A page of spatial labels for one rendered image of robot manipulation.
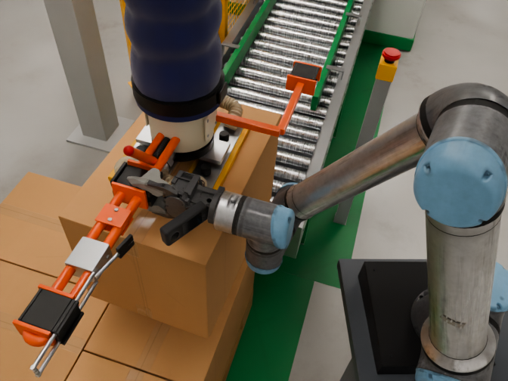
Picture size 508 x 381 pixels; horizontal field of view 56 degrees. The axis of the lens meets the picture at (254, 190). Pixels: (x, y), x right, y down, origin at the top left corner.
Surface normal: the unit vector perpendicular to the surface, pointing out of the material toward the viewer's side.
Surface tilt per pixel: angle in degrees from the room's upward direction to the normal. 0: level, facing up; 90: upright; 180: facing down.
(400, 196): 0
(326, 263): 0
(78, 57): 90
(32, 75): 0
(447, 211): 87
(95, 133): 90
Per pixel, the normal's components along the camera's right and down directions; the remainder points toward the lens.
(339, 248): 0.05, -0.65
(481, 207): -0.48, 0.62
